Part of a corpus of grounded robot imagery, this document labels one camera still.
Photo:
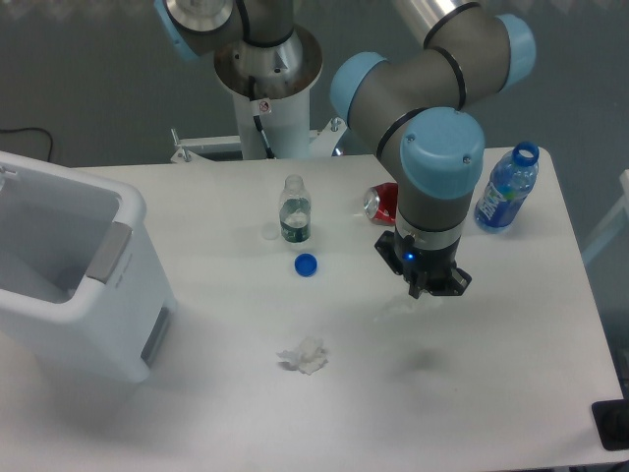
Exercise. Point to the white crumpled paper ball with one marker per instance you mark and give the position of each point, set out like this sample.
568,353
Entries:
307,358

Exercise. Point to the red soda can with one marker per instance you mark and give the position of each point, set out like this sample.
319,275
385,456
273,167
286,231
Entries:
380,203

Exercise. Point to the white trash bin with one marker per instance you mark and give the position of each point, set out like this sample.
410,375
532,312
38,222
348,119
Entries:
81,283

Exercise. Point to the clear green label bottle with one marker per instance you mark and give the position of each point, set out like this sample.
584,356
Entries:
295,210

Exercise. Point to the blue bottle cap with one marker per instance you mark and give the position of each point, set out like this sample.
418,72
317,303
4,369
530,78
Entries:
305,265

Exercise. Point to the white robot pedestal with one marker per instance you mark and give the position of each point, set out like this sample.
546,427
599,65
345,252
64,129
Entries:
271,95

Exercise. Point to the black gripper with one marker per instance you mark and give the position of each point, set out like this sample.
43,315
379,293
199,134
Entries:
424,270

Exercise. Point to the black device at edge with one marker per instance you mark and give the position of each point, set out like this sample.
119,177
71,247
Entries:
611,418

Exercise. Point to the blue plastic bottle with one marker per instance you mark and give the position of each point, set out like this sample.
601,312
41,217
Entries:
510,182

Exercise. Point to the white bottle cap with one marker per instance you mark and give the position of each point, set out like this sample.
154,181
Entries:
269,232

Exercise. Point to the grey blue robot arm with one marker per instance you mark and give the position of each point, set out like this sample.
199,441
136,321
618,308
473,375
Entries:
410,114

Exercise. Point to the white frame at right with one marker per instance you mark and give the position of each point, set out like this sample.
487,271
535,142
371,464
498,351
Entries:
610,226

